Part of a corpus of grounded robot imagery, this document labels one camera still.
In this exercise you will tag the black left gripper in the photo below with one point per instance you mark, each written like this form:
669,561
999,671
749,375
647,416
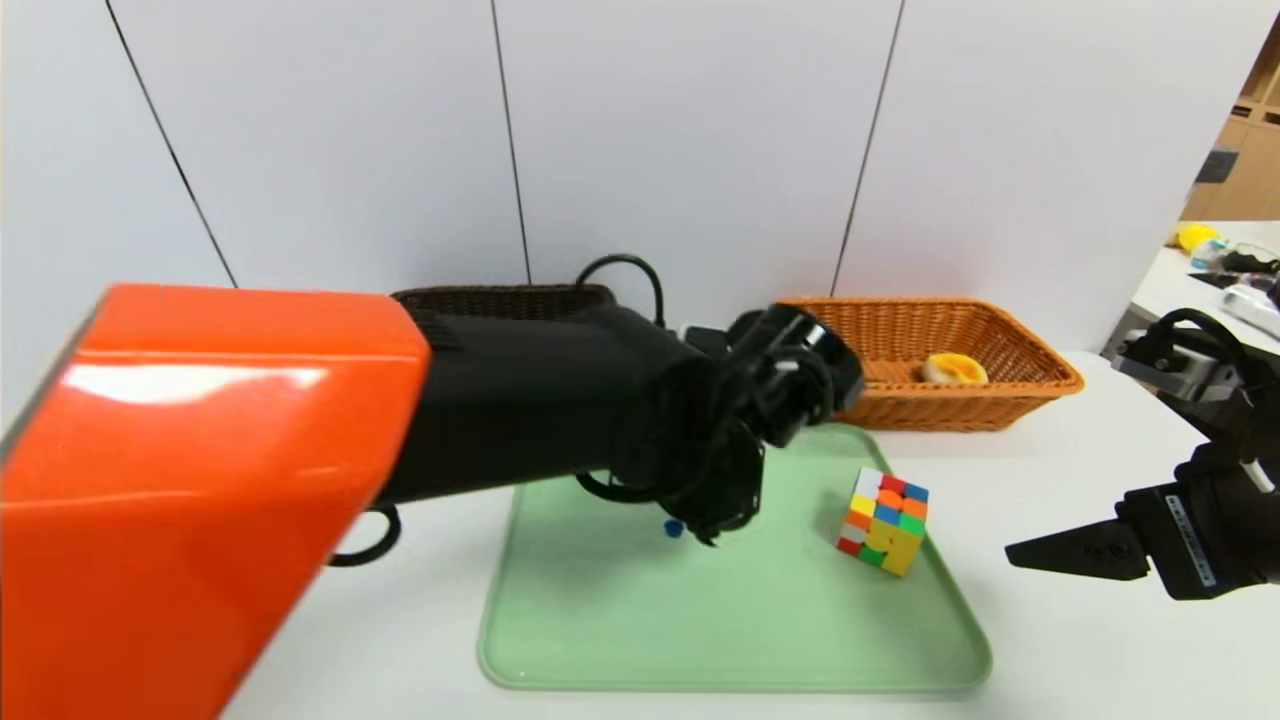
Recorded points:
722,520

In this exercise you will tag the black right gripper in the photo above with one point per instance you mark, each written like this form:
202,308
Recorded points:
1183,549

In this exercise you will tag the white marker with blue cap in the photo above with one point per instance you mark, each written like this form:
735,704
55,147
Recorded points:
673,527

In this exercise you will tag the multicoloured puzzle cube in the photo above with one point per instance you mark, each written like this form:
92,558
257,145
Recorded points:
885,520

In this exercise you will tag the cream bun with yellow centre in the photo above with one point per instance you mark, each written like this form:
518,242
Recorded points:
955,370

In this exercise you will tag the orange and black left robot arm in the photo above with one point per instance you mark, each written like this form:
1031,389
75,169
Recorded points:
250,480

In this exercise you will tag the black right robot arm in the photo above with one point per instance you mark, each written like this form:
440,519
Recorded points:
1250,420

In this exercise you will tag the orange wicker basket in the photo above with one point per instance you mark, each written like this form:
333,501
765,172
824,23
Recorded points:
1020,390

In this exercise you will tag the dark brown wicker basket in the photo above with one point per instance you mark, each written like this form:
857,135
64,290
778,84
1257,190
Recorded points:
500,300

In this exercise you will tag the pale green plastic tray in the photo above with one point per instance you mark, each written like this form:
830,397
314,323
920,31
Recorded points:
720,620

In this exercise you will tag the white side table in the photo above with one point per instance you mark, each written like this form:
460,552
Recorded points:
1180,290

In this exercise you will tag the white elongated device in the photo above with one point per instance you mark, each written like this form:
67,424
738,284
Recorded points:
1252,308

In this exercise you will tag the yellow round object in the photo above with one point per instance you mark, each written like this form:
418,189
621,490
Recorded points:
1196,236

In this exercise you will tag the wooden shelving unit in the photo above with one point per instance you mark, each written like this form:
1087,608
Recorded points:
1250,150

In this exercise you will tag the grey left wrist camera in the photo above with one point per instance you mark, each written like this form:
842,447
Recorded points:
705,342

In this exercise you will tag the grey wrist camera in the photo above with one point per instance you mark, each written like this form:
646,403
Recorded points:
705,342
1180,372

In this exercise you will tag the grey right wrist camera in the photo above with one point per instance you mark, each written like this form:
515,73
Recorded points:
1180,372

